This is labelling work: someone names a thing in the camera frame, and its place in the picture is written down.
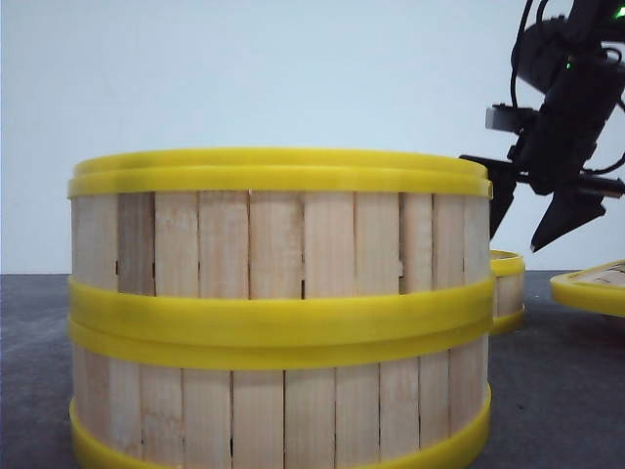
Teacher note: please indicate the yellow rimmed steamer lid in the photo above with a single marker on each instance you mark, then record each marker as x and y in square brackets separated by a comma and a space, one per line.
[599, 289]

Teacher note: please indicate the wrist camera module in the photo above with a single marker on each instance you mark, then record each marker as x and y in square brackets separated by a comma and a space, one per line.
[509, 119]

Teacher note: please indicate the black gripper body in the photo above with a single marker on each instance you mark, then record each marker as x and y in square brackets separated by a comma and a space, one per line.
[579, 99]

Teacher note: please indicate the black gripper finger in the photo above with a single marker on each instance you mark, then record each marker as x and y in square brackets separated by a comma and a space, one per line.
[569, 210]
[504, 177]

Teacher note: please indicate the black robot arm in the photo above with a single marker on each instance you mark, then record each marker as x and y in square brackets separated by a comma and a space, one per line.
[572, 60]

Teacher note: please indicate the front bamboo steamer basket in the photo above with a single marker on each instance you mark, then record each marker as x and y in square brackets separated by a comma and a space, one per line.
[427, 411]

